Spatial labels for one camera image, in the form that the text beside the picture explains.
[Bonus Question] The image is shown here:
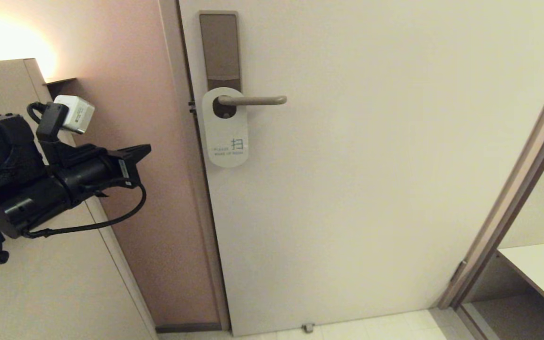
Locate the blue do-not-disturb door hanger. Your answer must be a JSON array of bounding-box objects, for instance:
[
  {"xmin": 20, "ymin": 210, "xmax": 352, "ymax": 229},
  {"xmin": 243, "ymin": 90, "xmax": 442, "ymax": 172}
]
[{"xmin": 202, "ymin": 87, "xmax": 249, "ymax": 169}]

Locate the brown door lock plate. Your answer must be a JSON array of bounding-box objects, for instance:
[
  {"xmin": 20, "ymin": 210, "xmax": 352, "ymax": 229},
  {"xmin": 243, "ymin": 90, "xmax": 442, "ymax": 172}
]
[{"xmin": 199, "ymin": 11, "xmax": 242, "ymax": 119}]

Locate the white room door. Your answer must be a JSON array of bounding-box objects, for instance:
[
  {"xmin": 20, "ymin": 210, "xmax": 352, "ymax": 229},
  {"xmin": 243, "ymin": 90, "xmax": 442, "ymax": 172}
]
[{"xmin": 178, "ymin": 0, "xmax": 544, "ymax": 337}]

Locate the beige cabinet panel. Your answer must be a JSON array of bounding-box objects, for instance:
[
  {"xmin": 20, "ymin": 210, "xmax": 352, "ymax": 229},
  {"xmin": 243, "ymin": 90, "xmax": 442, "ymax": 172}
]
[{"xmin": 0, "ymin": 58, "xmax": 159, "ymax": 340}]

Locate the brown skirting board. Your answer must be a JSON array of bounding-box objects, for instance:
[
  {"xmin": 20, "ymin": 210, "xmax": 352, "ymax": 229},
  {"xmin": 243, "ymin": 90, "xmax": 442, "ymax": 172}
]
[{"xmin": 155, "ymin": 323, "xmax": 222, "ymax": 333}]

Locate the closet base board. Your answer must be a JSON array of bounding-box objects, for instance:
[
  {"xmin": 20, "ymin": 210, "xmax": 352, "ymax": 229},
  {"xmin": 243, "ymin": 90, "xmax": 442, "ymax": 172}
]
[{"xmin": 459, "ymin": 293, "xmax": 544, "ymax": 340}]

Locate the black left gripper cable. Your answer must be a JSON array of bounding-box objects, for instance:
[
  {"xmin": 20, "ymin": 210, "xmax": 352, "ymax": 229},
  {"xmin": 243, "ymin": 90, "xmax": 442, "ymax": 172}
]
[{"xmin": 20, "ymin": 183, "xmax": 147, "ymax": 239}]

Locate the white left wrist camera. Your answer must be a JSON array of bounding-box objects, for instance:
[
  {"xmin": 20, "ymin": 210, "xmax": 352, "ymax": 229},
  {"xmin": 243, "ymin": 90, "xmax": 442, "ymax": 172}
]
[{"xmin": 53, "ymin": 95, "xmax": 96, "ymax": 135}]

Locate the black left camera bracket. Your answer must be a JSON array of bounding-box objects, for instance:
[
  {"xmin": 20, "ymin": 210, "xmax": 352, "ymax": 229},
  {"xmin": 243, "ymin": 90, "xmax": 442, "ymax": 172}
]
[{"xmin": 26, "ymin": 101, "xmax": 108, "ymax": 167}]

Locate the dark brown wall ledge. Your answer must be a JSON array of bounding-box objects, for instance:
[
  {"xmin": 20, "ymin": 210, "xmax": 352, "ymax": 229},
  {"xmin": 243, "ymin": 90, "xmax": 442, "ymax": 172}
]
[{"xmin": 44, "ymin": 77, "xmax": 77, "ymax": 101}]

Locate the metal door handle lever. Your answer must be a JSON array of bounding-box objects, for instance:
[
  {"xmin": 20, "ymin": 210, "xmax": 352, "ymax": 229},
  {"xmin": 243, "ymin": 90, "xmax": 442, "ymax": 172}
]
[{"xmin": 218, "ymin": 95, "xmax": 288, "ymax": 106}]

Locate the small closet frame bracket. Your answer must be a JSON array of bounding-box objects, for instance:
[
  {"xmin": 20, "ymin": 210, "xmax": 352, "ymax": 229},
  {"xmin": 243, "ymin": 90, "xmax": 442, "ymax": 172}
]
[{"xmin": 451, "ymin": 259, "xmax": 468, "ymax": 284}]

